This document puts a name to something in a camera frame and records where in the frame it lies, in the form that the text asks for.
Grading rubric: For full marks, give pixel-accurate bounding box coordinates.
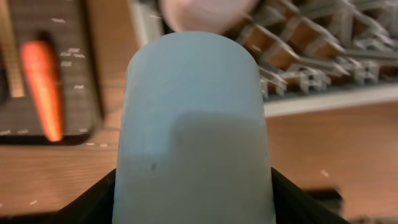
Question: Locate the pink cup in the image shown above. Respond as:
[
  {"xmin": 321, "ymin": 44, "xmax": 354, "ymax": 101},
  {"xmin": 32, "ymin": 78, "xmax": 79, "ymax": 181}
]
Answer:
[{"xmin": 159, "ymin": 0, "xmax": 259, "ymax": 34}]

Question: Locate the grey dishwasher rack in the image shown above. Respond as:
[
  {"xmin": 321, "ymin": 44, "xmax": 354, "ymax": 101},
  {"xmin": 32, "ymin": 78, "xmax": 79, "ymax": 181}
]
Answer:
[{"xmin": 129, "ymin": 0, "xmax": 397, "ymax": 117}]

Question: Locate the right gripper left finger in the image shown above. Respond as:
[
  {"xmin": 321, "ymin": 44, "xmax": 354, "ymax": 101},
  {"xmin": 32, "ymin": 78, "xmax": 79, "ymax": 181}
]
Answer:
[{"xmin": 43, "ymin": 167, "xmax": 118, "ymax": 224}]

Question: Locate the wooden chopstick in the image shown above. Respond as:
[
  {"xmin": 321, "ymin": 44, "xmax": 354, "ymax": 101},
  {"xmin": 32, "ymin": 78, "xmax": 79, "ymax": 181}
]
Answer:
[{"xmin": 1, "ymin": 0, "xmax": 25, "ymax": 98}]

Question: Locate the orange carrot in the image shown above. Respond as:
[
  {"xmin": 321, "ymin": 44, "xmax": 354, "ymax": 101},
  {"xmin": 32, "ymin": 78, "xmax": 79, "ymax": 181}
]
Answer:
[{"xmin": 21, "ymin": 40, "xmax": 63, "ymax": 142}]

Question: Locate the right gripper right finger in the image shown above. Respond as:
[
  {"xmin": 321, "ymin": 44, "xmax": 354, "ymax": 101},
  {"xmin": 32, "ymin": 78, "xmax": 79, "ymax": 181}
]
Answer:
[{"xmin": 271, "ymin": 168, "xmax": 349, "ymax": 224}]

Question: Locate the light blue cup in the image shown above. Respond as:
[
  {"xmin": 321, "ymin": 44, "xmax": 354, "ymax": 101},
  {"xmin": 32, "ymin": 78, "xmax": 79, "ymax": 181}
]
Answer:
[{"xmin": 113, "ymin": 32, "xmax": 275, "ymax": 224}]

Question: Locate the brown serving tray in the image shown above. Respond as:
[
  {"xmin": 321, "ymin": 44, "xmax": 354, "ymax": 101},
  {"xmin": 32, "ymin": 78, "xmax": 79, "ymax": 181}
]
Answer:
[{"xmin": 1, "ymin": 0, "xmax": 101, "ymax": 146}]

